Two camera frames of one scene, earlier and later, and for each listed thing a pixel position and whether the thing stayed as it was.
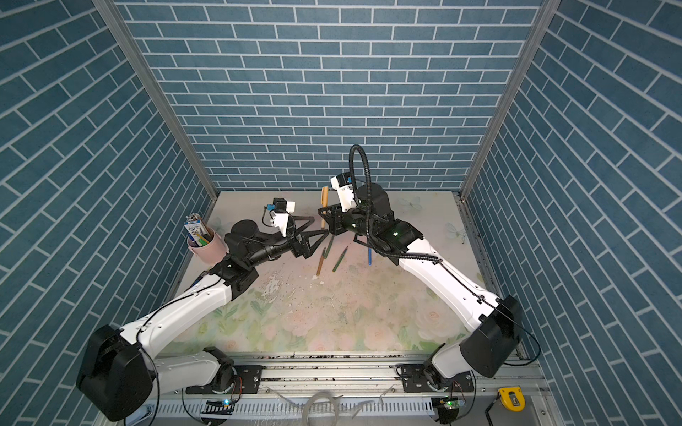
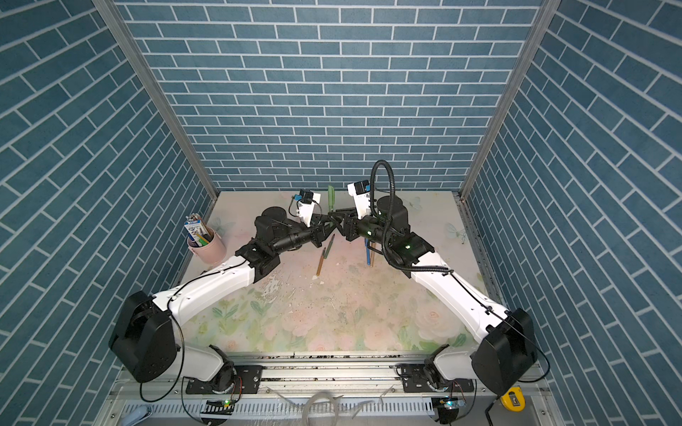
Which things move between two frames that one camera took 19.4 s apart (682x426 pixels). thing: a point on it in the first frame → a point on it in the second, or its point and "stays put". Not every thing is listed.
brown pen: (325, 202) → (373, 254)
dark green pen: (329, 245) stays put
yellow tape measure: (511, 398) stays put
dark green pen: (339, 259) → (330, 196)
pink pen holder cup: (212, 253) stays put
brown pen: (321, 262) stays put
